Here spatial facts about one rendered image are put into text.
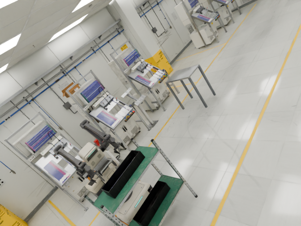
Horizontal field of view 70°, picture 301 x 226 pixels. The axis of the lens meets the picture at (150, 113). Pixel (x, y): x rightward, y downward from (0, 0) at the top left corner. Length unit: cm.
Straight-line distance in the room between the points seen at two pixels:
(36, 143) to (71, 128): 193
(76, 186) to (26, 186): 178
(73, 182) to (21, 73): 305
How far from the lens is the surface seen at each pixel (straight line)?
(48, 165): 459
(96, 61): 696
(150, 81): 549
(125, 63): 559
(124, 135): 517
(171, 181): 303
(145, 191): 339
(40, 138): 464
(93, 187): 330
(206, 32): 820
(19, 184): 624
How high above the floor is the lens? 228
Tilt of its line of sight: 22 degrees down
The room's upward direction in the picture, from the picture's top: 36 degrees counter-clockwise
